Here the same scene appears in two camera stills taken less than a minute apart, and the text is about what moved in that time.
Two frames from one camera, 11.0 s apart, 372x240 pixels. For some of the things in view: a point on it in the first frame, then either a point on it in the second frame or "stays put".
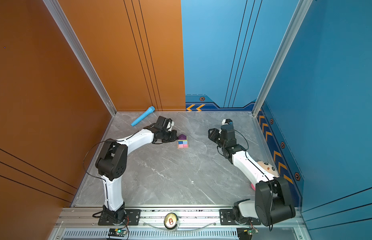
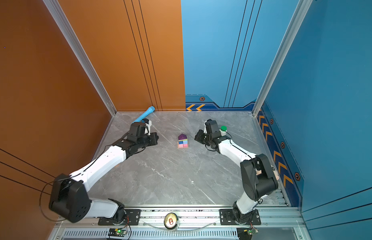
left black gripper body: x=169 y=136 to x=148 y=141
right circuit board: x=251 y=231 stays put
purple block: x=182 y=137 stays put
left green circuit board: x=117 y=232 stays put
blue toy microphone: x=143 y=116 stays put
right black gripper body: x=217 y=137 to x=204 y=138
